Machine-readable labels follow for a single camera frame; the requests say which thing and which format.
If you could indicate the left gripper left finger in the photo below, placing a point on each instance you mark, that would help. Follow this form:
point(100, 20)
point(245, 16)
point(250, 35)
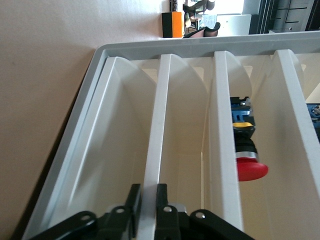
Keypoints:
point(117, 225)

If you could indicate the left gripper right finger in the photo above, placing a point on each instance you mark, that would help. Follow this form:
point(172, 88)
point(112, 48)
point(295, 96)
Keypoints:
point(172, 227)

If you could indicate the red mushroom push button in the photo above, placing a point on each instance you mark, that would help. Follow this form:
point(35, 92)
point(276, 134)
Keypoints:
point(250, 170)

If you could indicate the white drawer cabinet housing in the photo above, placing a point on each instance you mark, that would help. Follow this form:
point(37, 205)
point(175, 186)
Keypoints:
point(175, 46)

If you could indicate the orange black button box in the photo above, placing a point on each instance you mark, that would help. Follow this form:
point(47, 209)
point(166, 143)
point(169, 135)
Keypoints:
point(176, 25)

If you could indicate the dark background drawer cabinet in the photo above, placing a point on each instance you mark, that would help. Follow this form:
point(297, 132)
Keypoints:
point(287, 15)

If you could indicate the white background cabinet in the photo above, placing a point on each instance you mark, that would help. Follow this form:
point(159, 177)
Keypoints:
point(233, 25)

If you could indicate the blue black switch part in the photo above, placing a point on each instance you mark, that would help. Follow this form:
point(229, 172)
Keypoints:
point(315, 117)

